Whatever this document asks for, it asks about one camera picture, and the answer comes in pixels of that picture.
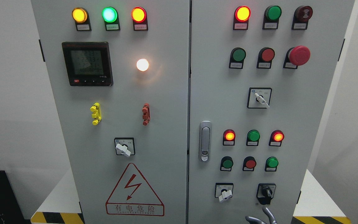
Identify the red emergency stop mushroom button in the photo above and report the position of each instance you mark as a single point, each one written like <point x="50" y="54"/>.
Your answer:
<point x="296" y="56"/>

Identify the right grey cabinet door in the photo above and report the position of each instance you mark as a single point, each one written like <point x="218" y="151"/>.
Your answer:
<point x="220" y="94"/>

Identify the left door white selector switch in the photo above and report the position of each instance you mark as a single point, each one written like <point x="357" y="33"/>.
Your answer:
<point x="125" y="146"/>

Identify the red terminal connector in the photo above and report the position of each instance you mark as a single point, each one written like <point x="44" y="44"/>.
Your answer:
<point x="146" y="114"/>

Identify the red push button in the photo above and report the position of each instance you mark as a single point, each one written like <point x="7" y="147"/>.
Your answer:
<point x="265" y="57"/>
<point x="249" y="163"/>

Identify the green indicator top right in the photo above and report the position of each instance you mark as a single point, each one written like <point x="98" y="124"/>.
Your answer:
<point x="271" y="17"/>

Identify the lower green indicator light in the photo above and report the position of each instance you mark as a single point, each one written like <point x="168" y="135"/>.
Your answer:
<point x="253" y="138"/>

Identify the white platform with hazard stripes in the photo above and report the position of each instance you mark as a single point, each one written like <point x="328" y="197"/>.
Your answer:
<point x="315" y="206"/>

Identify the silver door latch handle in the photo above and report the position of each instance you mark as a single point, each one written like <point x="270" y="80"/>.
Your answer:
<point x="204" y="140"/>

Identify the red electrical hazard warning sign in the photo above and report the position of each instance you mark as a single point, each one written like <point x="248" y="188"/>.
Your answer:
<point x="133" y="195"/>

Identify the lower red push button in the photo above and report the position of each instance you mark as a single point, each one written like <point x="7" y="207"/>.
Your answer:
<point x="249" y="163"/>

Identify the lower white selector switch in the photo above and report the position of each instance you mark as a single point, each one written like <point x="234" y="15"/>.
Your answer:
<point x="223" y="191"/>

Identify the red indicator light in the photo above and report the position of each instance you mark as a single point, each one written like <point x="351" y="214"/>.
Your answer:
<point x="229" y="137"/>
<point x="276" y="138"/>

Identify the left grey cabinet door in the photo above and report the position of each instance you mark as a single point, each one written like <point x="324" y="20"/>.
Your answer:
<point x="161" y="146"/>

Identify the green indicator light top left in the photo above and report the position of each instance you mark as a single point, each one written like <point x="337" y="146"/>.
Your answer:
<point x="111" y="19"/>

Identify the red lit indicator top right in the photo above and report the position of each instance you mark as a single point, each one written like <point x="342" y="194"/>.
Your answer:
<point x="241" y="18"/>

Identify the white glowing indicator lamp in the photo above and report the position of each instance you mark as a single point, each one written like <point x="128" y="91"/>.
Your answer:
<point x="142" y="64"/>

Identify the black rotary knob switch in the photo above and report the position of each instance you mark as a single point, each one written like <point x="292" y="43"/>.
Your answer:
<point x="265" y="193"/>

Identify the dark red buzzer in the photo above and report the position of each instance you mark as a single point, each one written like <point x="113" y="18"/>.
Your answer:
<point x="301" y="17"/>

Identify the yellow terminal connector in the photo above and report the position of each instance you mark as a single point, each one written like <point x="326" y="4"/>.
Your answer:
<point x="95" y="113"/>

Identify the lower green start button left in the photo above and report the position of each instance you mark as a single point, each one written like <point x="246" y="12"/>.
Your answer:
<point x="226" y="163"/>

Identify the lower red indicator light right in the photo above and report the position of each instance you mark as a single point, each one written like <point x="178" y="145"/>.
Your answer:
<point x="276" y="138"/>

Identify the green push button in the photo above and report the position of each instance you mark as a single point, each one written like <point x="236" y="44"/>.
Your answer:
<point x="237" y="58"/>
<point x="271" y="164"/>

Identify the green indicator light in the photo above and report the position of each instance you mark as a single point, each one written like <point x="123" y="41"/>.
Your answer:
<point x="111" y="19"/>
<point x="253" y="138"/>

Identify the grey cabinet door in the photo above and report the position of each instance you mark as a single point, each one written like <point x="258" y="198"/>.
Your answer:
<point x="220" y="94"/>
<point x="161" y="146"/>

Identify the upper red push button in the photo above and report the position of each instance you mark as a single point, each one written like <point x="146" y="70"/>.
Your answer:
<point x="265" y="57"/>

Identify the black digital power meter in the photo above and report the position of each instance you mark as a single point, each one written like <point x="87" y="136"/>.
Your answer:
<point x="88" y="63"/>

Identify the lower red indicator light left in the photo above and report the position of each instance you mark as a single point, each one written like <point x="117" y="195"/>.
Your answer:
<point x="229" y="137"/>

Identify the orange-red indicator light top left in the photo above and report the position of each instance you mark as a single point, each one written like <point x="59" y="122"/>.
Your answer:
<point x="139" y="18"/>

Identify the yellow indicator light top left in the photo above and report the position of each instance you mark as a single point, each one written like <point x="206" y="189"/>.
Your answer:
<point x="81" y="19"/>

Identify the upper green push button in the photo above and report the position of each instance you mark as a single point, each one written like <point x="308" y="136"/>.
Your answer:
<point x="237" y="58"/>

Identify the upper right white selector switch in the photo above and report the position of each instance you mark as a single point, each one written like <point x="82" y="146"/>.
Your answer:
<point x="259" y="97"/>

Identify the lower green push button right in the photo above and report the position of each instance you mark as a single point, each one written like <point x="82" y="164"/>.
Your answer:
<point x="271" y="164"/>

